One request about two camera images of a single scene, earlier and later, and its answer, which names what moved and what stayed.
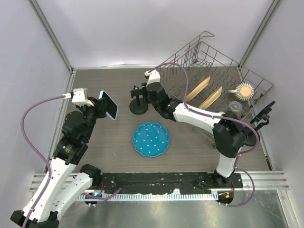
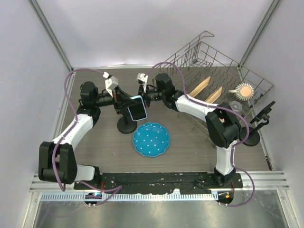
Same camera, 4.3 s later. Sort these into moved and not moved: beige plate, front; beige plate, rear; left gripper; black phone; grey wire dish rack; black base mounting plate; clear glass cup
Moved: left gripper
Not moved: beige plate, front; grey wire dish rack; beige plate, rear; black base mounting plate; black phone; clear glass cup
